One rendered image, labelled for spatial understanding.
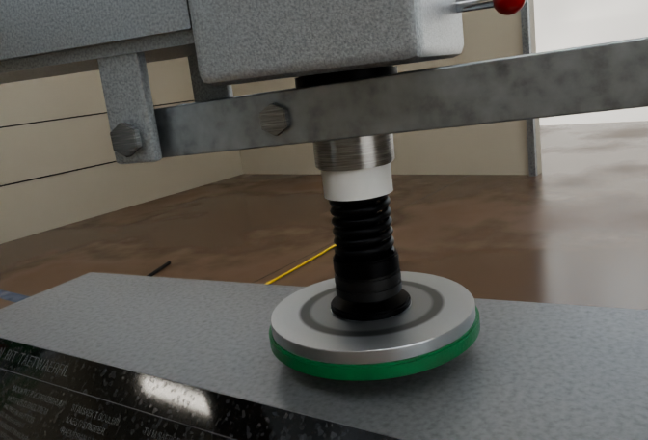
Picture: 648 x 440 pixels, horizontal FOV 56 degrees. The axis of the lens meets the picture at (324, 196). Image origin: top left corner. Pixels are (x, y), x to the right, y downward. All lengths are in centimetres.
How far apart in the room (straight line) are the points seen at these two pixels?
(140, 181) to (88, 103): 98
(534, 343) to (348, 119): 31
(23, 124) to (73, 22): 550
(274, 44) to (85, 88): 598
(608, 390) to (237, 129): 41
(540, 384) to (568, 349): 8
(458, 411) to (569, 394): 10
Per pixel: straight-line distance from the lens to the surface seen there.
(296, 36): 50
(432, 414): 57
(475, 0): 64
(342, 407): 59
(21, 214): 611
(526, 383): 61
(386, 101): 53
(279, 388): 64
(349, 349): 56
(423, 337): 57
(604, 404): 59
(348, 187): 58
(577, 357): 66
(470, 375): 63
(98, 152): 649
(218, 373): 69
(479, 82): 51
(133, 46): 61
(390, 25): 48
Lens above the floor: 112
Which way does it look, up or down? 11 degrees down
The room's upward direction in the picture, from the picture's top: 7 degrees counter-clockwise
